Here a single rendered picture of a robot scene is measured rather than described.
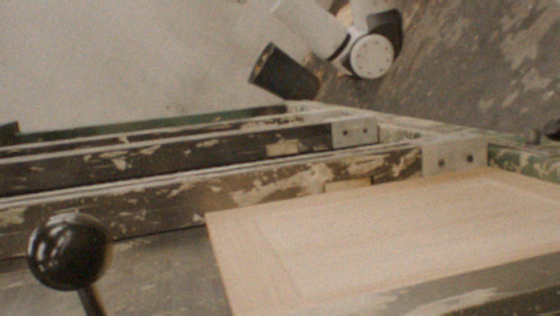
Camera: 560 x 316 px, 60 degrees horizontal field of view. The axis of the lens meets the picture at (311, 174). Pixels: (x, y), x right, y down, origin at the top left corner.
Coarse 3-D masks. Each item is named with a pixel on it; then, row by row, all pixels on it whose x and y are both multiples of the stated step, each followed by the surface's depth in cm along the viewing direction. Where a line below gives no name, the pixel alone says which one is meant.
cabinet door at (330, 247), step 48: (336, 192) 75; (384, 192) 73; (432, 192) 72; (480, 192) 69; (528, 192) 66; (240, 240) 58; (288, 240) 57; (336, 240) 56; (384, 240) 55; (432, 240) 53; (480, 240) 52; (528, 240) 51; (240, 288) 45; (288, 288) 44; (336, 288) 44; (384, 288) 43
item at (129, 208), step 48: (384, 144) 83; (432, 144) 79; (480, 144) 82; (48, 192) 69; (96, 192) 66; (144, 192) 67; (192, 192) 69; (240, 192) 71; (288, 192) 74; (0, 240) 63
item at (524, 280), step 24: (504, 264) 40; (528, 264) 40; (552, 264) 40; (408, 288) 38; (432, 288) 37; (456, 288) 37; (480, 288) 37; (504, 288) 36; (528, 288) 36; (552, 288) 36; (288, 312) 36; (312, 312) 35; (336, 312) 35; (360, 312) 35; (384, 312) 35; (408, 312) 34; (432, 312) 34; (456, 312) 34; (480, 312) 35; (504, 312) 35; (528, 312) 36; (552, 312) 37
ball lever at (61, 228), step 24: (72, 216) 23; (48, 240) 22; (72, 240) 22; (96, 240) 22; (48, 264) 21; (72, 264) 22; (96, 264) 22; (48, 288) 22; (72, 288) 22; (96, 288) 25; (96, 312) 26
